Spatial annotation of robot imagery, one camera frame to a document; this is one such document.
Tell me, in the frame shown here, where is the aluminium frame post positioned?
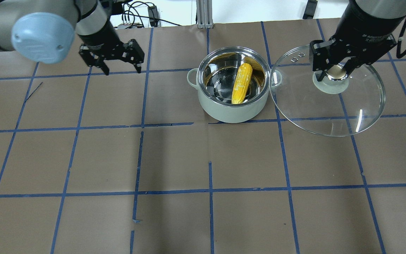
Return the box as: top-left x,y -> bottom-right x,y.
196,0 -> 214,29

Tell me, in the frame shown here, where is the black cables bundle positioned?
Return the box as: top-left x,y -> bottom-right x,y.
117,0 -> 182,29

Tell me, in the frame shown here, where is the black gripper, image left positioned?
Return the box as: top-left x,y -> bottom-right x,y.
78,21 -> 145,75

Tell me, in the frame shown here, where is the yellow corn cob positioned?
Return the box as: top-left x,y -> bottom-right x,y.
231,63 -> 253,104

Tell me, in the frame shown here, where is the black power adapter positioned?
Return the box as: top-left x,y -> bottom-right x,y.
148,5 -> 160,27

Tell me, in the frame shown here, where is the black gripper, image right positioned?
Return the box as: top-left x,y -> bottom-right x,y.
309,2 -> 397,81

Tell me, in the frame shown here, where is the light green steel pot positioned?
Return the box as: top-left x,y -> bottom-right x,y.
186,46 -> 271,123

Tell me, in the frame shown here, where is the glass pot lid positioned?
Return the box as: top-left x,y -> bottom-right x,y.
270,45 -> 385,137

